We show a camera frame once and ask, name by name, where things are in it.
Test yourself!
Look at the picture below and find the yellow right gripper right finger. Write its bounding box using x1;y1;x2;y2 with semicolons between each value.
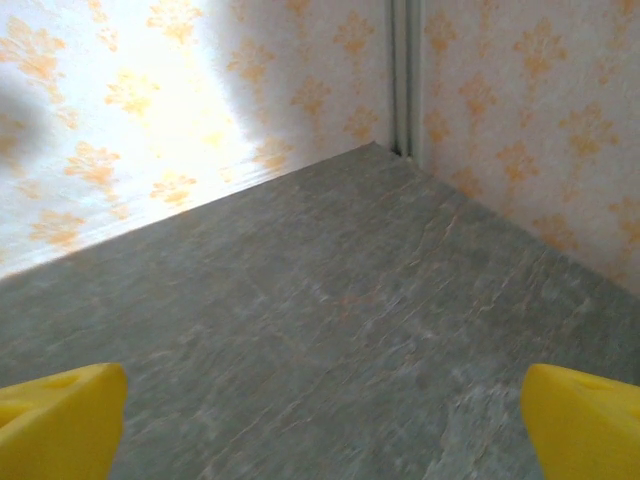
521;363;640;480

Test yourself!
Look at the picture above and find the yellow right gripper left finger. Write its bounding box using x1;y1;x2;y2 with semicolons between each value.
0;363;129;480

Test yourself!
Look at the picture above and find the aluminium frame post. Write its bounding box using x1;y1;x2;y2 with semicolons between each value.
385;0;427;170

